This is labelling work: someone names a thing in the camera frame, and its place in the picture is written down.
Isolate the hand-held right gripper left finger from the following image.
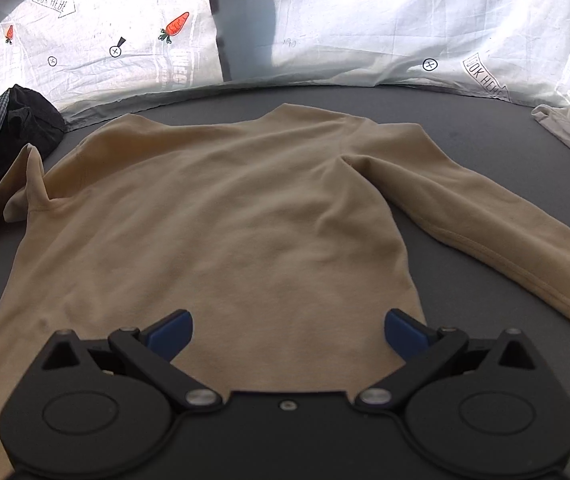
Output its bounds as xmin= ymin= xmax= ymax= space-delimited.
xmin=39 ymin=309 xmax=224 ymax=411

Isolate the pile of dark clothes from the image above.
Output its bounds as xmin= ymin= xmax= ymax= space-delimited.
xmin=0 ymin=85 xmax=68 ymax=223

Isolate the white carrot-print sheet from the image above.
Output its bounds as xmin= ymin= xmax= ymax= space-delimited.
xmin=0 ymin=0 xmax=570 ymax=123

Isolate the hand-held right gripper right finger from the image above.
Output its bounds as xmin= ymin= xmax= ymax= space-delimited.
xmin=355 ymin=309 xmax=546 ymax=411

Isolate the beige long-sleeve sweater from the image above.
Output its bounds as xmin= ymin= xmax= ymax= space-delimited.
xmin=0 ymin=102 xmax=570 ymax=480

